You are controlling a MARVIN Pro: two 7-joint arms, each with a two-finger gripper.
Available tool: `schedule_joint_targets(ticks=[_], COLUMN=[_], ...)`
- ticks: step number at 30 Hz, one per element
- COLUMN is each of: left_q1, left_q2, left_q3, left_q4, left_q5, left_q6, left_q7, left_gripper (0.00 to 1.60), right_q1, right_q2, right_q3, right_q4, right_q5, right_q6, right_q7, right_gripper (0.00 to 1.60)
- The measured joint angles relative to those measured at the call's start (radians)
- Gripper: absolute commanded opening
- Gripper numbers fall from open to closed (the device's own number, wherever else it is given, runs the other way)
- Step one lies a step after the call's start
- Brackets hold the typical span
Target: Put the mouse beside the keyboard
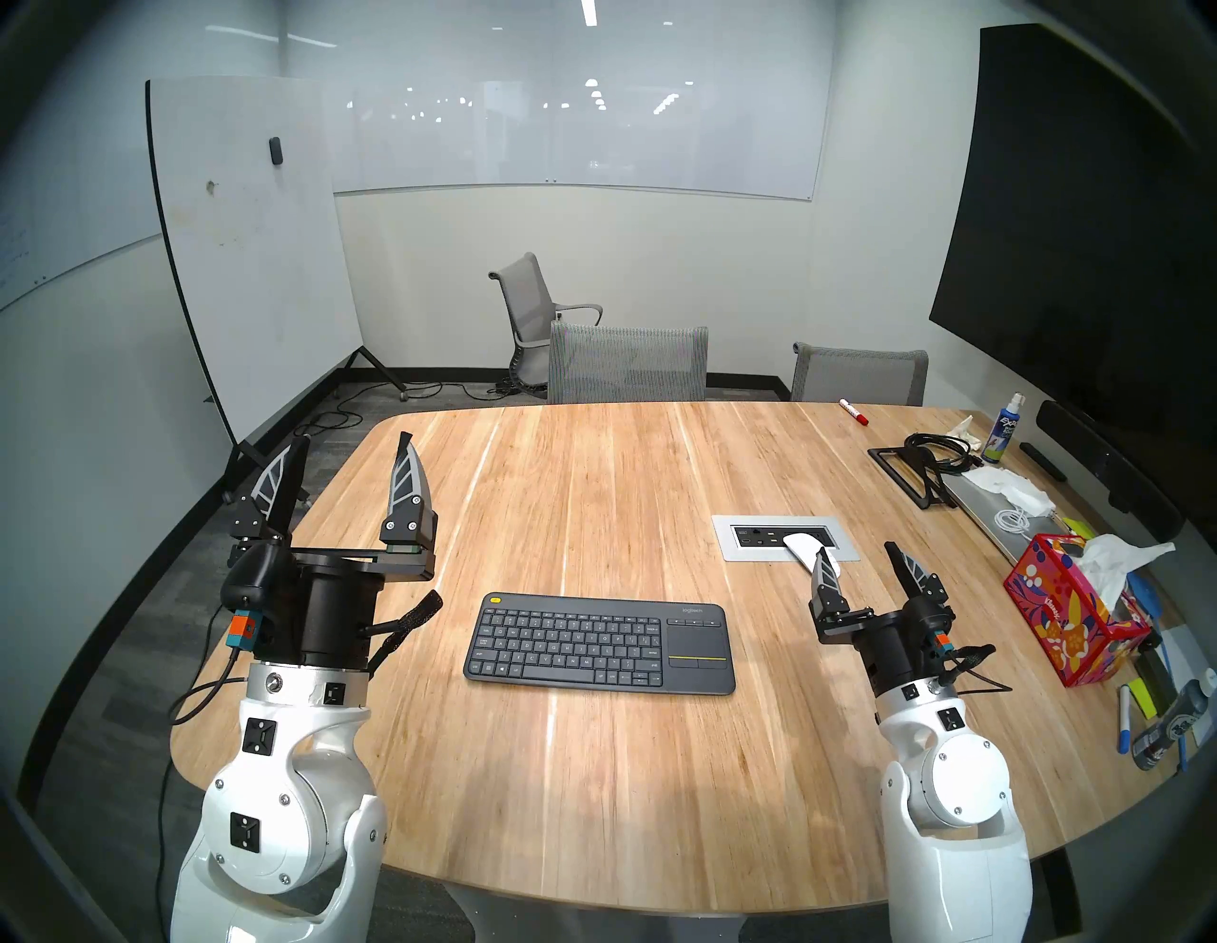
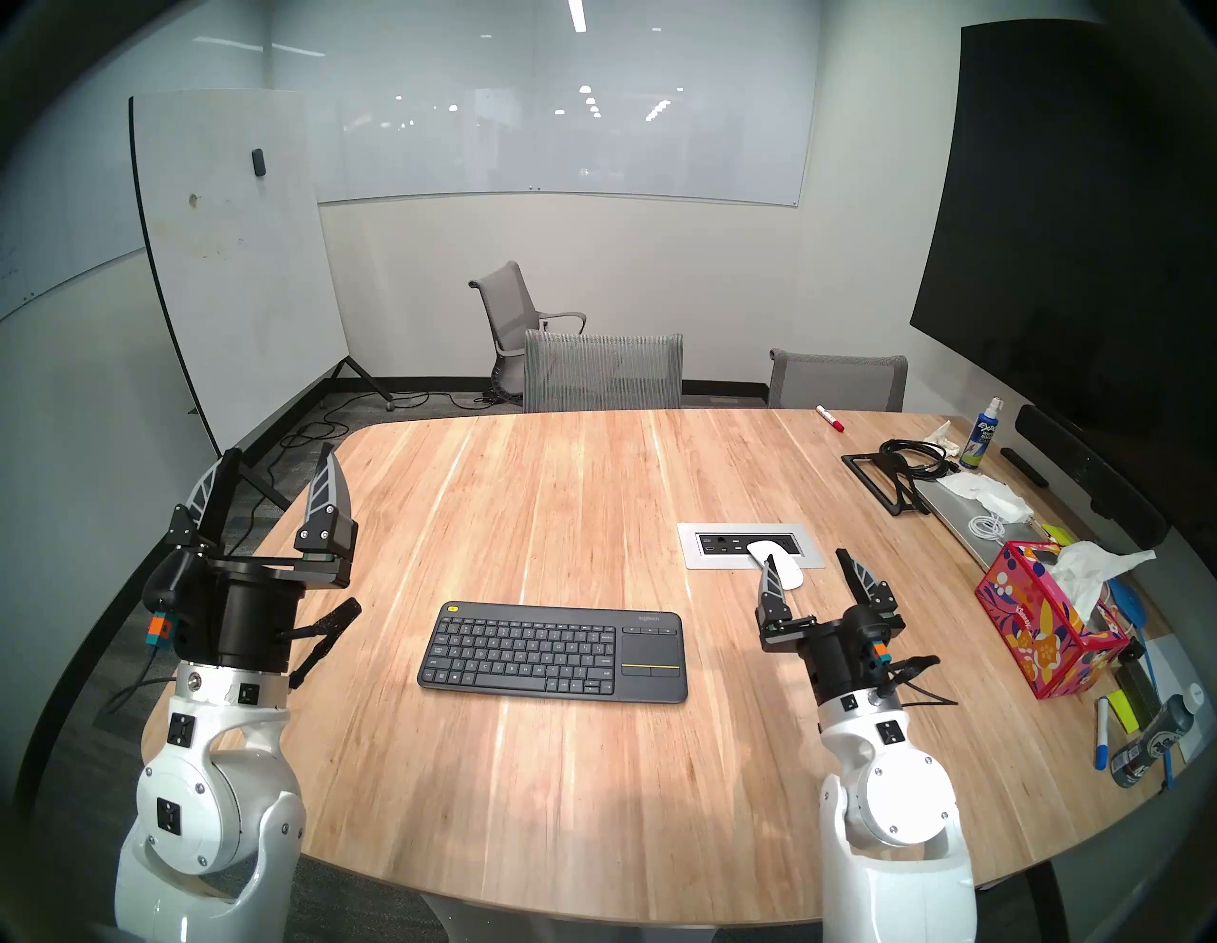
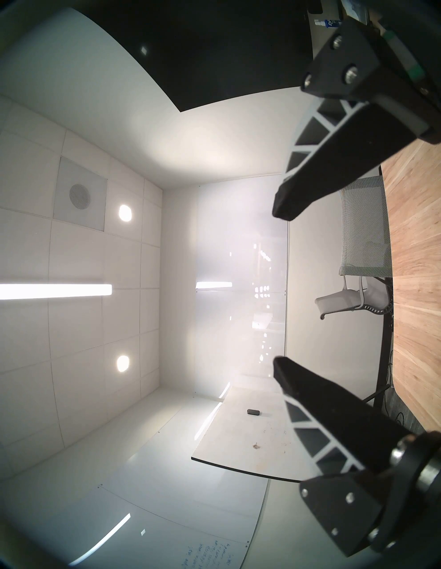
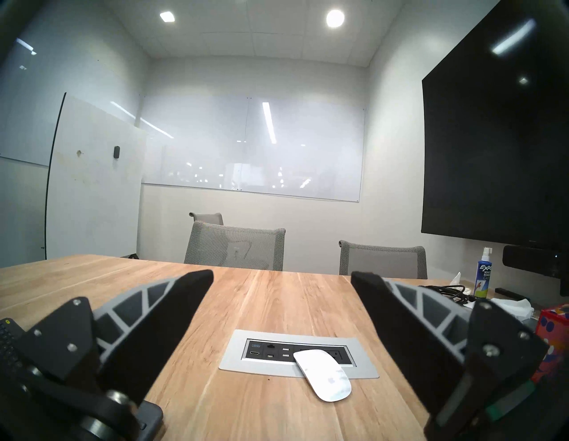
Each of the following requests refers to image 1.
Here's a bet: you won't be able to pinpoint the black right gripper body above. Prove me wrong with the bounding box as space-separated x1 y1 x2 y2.
813 597 956 700

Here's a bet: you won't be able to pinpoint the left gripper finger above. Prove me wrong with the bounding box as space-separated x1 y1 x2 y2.
380 432 438 552
228 435 312 548

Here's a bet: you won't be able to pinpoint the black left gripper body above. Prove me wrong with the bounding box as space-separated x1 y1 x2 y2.
221 542 438 671

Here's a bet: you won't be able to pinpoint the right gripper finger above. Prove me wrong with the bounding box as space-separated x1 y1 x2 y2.
809 547 850 619
884 542 952 604

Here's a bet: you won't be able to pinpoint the black laptop stand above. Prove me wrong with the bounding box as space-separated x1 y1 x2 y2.
867 445 959 510

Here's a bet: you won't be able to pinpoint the silver closed laptop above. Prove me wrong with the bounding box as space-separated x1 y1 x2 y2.
941 468 1075 567

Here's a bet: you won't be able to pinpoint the silver table power outlet panel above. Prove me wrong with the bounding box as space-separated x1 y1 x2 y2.
711 514 860 563

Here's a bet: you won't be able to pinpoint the crumpled white tissue on laptop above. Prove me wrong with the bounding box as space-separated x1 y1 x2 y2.
965 464 1056 519

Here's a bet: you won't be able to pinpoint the colourful floral tissue box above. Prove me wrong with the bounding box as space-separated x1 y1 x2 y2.
1003 533 1151 688

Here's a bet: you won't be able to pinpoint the whiteboard cleaner spray bottle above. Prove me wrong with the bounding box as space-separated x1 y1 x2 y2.
983 393 1026 464

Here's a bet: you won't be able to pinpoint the white tissue in box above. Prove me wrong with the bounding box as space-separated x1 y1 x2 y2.
1079 533 1177 614

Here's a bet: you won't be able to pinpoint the grey mesh chair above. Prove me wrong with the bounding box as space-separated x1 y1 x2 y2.
548 320 709 404
791 342 929 407

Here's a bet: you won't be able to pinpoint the black video sound bar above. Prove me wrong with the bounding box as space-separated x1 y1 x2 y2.
1034 399 1186 543

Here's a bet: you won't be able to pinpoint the freestanding white whiteboard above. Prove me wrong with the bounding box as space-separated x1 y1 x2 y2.
145 76 410 505

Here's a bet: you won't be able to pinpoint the grey office chair with armrests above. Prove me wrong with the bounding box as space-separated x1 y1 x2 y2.
489 252 604 391

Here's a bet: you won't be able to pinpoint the white paper sheet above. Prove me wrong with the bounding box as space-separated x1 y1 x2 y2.
1155 623 1213 695

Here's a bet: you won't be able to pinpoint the grey black spray can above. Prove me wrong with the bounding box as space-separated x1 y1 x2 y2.
1131 680 1210 771

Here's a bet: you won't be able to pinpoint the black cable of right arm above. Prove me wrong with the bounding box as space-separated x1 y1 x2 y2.
937 645 1014 695

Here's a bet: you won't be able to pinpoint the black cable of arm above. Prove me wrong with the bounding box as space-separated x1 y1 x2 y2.
937 645 1014 695
169 608 250 725

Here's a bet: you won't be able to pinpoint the black strap of left arm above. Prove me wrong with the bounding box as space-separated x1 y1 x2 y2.
361 589 444 676

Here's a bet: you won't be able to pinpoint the black floor cables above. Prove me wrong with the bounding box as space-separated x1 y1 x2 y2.
290 378 548 438

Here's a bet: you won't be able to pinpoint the coiled black cable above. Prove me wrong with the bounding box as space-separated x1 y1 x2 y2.
903 433 983 474

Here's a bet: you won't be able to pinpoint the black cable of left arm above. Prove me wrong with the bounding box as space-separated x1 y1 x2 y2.
169 608 250 725

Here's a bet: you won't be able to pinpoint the black wireless keyboard with touchpad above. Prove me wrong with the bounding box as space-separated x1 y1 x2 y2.
463 592 737 696

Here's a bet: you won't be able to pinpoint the large black wall screen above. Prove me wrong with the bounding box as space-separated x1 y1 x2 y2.
929 24 1217 448

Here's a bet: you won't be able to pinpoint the glass wall whiteboard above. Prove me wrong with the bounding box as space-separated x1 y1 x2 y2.
281 0 838 202

